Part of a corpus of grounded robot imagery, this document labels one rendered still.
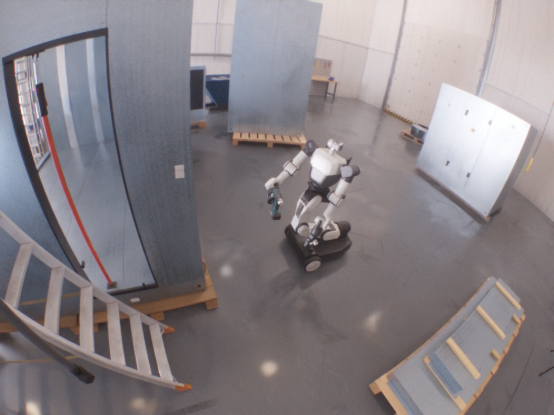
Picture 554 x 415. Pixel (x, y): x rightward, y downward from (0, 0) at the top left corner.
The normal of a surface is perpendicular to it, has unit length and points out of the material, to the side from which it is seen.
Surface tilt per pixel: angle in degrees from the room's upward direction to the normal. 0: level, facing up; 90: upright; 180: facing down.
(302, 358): 0
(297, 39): 90
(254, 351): 0
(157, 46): 90
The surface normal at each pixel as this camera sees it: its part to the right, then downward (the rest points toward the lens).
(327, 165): -0.67, 0.18
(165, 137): 0.42, 0.58
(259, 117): 0.09, 0.60
